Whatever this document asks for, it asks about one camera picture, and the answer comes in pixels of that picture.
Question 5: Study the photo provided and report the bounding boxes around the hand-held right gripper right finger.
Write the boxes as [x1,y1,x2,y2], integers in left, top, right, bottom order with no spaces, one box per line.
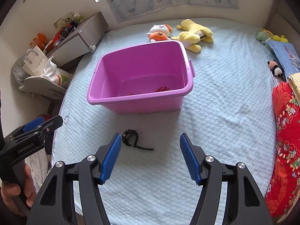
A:
[180,133,273,225]

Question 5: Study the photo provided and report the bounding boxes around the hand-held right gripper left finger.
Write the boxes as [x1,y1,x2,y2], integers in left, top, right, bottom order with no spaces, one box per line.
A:
[26,133,122,225]

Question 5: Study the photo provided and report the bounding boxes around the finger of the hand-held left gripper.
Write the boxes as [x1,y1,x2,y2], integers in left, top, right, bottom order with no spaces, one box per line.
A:
[23,118,46,133]
[10,115,64,141]

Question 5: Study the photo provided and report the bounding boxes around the black wrist watch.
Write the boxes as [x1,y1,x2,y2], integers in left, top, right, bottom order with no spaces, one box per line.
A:
[121,129,155,151]

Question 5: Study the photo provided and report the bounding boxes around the purple plastic bin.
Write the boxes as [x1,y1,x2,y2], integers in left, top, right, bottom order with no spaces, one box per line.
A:
[87,40,195,114]

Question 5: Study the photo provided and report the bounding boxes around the person's left hand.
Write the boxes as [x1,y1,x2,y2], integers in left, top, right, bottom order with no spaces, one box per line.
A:
[0,163,37,217]

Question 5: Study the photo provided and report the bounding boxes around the white cloth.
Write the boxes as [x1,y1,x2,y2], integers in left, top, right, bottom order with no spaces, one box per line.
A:
[25,155,51,185]

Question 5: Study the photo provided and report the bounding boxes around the grey chair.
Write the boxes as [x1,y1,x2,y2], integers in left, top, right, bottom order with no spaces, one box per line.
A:
[23,75,67,101]

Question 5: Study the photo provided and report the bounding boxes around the white plastic sack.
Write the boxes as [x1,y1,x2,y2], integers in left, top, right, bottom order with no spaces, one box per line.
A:
[40,56,74,86]

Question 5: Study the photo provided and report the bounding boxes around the grey bag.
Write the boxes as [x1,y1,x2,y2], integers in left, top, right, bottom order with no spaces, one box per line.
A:
[10,56,31,89]

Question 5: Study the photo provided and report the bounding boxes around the light blue quilted bedsheet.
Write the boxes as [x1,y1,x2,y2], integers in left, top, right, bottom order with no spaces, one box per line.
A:
[50,17,278,225]

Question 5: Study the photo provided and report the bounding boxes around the white paper bag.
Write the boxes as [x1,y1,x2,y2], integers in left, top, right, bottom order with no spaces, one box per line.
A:
[23,46,55,77]

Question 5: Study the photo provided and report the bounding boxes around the red packets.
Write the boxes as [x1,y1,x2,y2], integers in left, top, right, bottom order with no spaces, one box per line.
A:
[44,31,62,52]

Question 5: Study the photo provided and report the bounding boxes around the orange box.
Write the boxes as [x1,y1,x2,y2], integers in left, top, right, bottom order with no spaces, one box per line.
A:
[29,33,48,50]

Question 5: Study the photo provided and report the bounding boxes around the grey nightstand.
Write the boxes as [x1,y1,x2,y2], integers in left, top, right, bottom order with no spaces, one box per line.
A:
[46,12,109,69]

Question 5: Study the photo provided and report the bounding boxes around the black toy car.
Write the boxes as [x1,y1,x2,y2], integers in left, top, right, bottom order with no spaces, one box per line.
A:
[60,20,79,37]

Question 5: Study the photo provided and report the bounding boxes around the red floral quilt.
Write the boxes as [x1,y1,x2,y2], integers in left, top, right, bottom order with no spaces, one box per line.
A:
[265,82,300,223]

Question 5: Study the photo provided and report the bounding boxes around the printed picture card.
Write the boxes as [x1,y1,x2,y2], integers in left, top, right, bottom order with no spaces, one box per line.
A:
[53,12,75,29]

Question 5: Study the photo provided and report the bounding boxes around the small white bottle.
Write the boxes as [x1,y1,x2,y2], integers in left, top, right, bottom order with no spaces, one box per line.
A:
[71,11,83,23]

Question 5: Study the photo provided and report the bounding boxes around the small panda plush toy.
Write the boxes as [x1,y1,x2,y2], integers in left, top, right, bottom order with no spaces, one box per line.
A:
[267,60,287,82]

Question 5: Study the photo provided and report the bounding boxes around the white and orange plush toy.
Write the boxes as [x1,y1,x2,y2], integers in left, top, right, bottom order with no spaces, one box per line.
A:
[146,24,173,43]

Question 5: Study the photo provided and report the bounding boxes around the yellow striped blanket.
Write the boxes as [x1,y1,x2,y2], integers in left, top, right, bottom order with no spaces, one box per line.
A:
[287,73,300,92]

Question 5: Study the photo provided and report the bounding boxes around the blue printed pillow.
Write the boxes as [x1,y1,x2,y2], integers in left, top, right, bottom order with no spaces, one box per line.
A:
[266,40,300,75]

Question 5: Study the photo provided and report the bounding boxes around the green and yellow plush toy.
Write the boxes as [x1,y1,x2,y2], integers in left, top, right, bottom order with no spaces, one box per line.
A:
[255,28,289,45]

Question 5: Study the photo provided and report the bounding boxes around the grey padded headboard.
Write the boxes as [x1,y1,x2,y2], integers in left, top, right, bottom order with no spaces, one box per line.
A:
[265,0,300,43]

